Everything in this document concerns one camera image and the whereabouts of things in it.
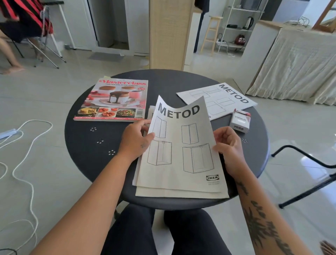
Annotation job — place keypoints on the person's left hand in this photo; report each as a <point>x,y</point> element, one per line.
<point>132,143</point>

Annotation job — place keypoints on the person's right hand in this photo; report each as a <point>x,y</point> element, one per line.
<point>233,155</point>

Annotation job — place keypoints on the person's right thumb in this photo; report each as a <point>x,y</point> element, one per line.
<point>218,149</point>

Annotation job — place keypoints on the person's left thumb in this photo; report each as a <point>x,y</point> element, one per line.
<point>149,139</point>

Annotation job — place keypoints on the cabinet assembly manual booklet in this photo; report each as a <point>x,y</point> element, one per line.
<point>223,101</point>
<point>183,147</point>

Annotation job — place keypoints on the person's right forearm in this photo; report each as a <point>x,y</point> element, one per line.
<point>262,218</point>

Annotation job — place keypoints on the person's left forearm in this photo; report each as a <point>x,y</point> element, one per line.
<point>86,210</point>

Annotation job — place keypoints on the small white red box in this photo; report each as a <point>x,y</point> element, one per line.
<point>240,120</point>

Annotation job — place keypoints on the pink cooking magazine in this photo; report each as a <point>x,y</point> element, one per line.
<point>115,101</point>

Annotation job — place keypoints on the beige paper booklet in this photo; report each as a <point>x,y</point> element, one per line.
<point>183,195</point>

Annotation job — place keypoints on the person's right leg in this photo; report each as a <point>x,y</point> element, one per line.
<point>199,233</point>

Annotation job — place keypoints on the person's leg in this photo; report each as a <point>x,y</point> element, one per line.
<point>133,233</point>
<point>199,233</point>

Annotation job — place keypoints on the person's left leg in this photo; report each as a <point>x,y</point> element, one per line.
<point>133,233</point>

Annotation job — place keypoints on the black metal chair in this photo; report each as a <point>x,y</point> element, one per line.
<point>309,190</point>

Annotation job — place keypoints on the white board panel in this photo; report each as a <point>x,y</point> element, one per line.
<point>259,52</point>

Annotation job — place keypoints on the woven beige tall cabinet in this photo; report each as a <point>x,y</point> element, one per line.
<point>170,34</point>

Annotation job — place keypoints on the red small appliance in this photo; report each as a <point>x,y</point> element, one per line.
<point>240,40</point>

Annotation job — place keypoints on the beige cloth cover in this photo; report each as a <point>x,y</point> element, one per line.
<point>296,65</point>

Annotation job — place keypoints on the wooden stool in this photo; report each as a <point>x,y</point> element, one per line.
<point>211,34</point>

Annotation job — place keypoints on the white metal shelf unit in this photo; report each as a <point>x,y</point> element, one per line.
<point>237,29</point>

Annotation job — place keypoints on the electric kettle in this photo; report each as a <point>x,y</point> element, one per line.
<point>248,23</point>

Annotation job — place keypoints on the grey folding chair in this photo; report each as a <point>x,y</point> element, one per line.
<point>48,50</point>

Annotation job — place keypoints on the white power strip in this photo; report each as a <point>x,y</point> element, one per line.
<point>7,133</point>

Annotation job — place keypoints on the white high stool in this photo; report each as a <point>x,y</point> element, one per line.
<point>65,23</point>

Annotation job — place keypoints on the person's right foot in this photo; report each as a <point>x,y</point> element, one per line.
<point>328,248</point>

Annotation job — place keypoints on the wooden frame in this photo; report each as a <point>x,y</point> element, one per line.
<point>324,18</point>

